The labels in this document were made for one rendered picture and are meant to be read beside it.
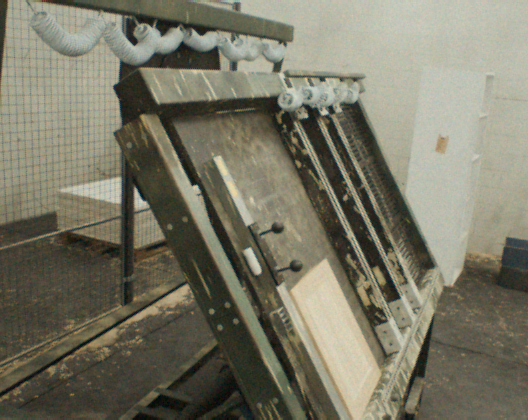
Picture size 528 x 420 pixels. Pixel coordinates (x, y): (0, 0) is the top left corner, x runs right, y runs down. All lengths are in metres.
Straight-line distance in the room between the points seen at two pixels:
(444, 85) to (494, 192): 1.87
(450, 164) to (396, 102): 1.77
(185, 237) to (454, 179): 4.48
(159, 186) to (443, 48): 5.92
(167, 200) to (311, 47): 6.29
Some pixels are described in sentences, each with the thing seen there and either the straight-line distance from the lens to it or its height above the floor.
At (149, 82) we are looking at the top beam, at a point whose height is 1.91.
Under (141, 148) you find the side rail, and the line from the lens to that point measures 1.58.
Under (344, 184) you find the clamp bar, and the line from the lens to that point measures 2.62.
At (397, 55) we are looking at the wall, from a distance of 7.36.
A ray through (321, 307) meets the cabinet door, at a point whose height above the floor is 1.20.
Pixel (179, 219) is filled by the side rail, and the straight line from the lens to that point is 1.55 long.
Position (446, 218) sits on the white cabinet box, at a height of 0.67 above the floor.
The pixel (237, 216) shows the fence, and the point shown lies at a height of 1.54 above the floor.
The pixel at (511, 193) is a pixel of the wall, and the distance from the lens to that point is 7.20.
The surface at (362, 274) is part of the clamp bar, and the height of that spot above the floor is 1.20.
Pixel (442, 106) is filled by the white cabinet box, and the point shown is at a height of 1.71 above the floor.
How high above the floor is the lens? 1.99
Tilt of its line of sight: 16 degrees down
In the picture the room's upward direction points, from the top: 5 degrees clockwise
